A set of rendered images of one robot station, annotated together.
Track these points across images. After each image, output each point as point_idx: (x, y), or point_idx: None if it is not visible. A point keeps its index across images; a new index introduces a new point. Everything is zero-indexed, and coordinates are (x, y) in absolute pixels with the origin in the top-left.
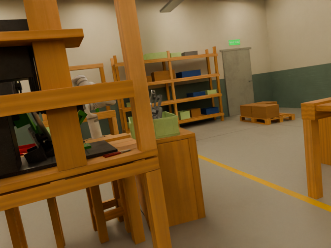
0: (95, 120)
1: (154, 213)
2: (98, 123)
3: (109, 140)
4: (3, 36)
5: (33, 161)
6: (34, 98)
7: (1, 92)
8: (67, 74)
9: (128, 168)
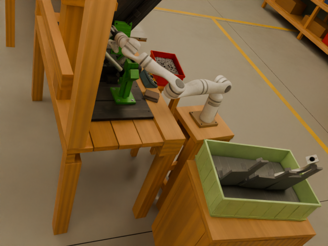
0: (210, 102)
1: (58, 181)
2: (211, 109)
3: (155, 122)
4: None
5: None
6: (47, 27)
7: None
8: (63, 27)
9: (60, 133)
